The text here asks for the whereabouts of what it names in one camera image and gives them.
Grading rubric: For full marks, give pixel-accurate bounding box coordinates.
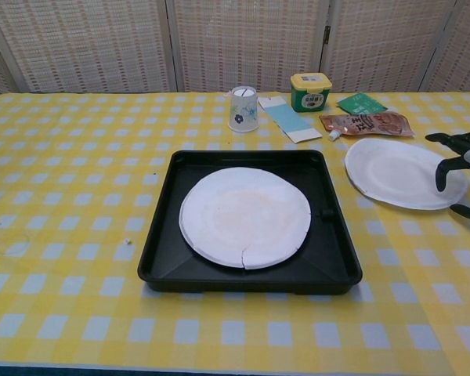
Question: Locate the cracked white paper plate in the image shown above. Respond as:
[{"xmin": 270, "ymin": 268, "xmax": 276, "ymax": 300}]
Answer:
[{"xmin": 179, "ymin": 166, "xmax": 313, "ymax": 270}]

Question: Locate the floral paper cup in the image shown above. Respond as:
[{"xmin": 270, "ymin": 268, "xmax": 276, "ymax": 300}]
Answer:
[{"xmin": 227, "ymin": 85, "xmax": 259, "ymax": 135}]

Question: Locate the brown sauce pouch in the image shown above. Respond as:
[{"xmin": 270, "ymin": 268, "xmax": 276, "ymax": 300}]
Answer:
[{"xmin": 318, "ymin": 110, "xmax": 416, "ymax": 142}]

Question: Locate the woven folding screen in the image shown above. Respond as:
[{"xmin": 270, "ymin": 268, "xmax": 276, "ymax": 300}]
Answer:
[{"xmin": 0, "ymin": 0, "xmax": 470, "ymax": 103}]

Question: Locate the black square plastic tray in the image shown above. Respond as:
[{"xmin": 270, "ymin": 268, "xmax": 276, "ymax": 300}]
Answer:
[{"xmin": 137, "ymin": 148, "xmax": 363, "ymax": 295}]

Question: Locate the flat blue white carton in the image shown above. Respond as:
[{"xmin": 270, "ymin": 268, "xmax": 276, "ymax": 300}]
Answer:
[{"xmin": 257, "ymin": 96, "xmax": 324, "ymax": 145}]

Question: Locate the green foil sachet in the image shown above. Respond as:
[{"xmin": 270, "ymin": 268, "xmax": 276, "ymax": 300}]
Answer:
[{"xmin": 335, "ymin": 91, "xmax": 389, "ymax": 118}]

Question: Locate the green tub yellow lid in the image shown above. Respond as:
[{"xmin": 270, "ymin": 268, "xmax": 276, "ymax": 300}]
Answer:
[{"xmin": 290, "ymin": 72, "xmax": 333, "ymax": 114}]

